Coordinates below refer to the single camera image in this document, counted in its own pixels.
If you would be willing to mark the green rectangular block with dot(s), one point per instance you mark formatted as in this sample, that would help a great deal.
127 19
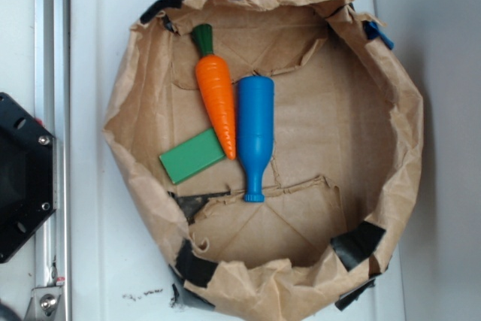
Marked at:
192 156

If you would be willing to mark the blue toy bottle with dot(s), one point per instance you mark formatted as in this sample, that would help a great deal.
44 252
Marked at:
255 131

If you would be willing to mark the orange toy carrot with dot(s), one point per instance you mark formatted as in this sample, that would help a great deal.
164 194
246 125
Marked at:
214 81

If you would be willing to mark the brown paper bag tray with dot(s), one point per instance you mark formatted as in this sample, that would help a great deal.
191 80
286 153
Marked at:
307 245

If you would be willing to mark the white plastic board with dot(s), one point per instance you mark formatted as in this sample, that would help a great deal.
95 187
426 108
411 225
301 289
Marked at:
117 272

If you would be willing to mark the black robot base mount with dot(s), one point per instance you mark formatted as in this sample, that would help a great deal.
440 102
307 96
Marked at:
27 182

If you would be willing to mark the aluminium frame rail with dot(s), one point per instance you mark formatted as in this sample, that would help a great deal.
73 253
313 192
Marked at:
51 296

